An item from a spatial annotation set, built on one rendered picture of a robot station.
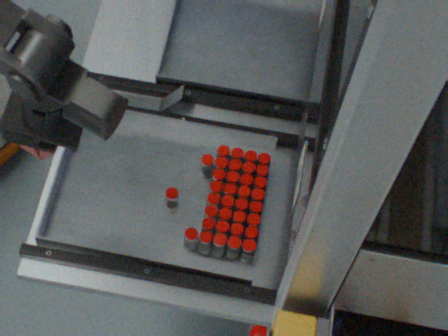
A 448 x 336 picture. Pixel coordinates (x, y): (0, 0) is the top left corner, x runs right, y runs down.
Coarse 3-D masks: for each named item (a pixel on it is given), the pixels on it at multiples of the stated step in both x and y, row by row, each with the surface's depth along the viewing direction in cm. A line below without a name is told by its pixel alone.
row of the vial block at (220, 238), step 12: (240, 156) 132; (228, 168) 132; (240, 168) 131; (228, 180) 130; (228, 192) 128; (228, 204) 127; (228, 216) 126; (216, 228) 126; (228, 228) 125; (216, 240) 124; (216, 252) 126
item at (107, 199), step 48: (96, 144) 137; (144, 144) 138; (192, 144) 138; (240, 144) 138; (96, 192) 133; (144, 192) 133; (192, 192) 134; (48, 240) 125; (96, 240) 129; (144, 240) 129
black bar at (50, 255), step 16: (32, 256) 126; (48, 256) 125; (64, 256) 126; (80, 256) 126; (112, 272) 126; (128, 272) 125; (144, 272) 125; (160, 272) 125; (176, 272) 125; (192, 288) 125; (208, 288) 124; (224, 288) 124; (240, 288) 124; (256, 288) 124
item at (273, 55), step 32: (192, 0) 153; (224, 0) 153; (256, 0) 154; (288, 0) 154; (320, 0) 154; (192, 32) 150; (224, 32) 150; (256, 32) 150; (288, 32) 150; (160, 64) 142; (192, 64) 146; (224, 64) 146; (256, 64) 146; (288, 64) 147; (256, 96) 140; (288, 96) 139
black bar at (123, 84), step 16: (96, 80) 142; (112, 80) 142; (128, 80) 142; (160, 96) 142; (192, 96) 141; (208, 96) 141; (224, 96) 141; (256, 112) 141; (272, 112) 140; (288, 112) 139
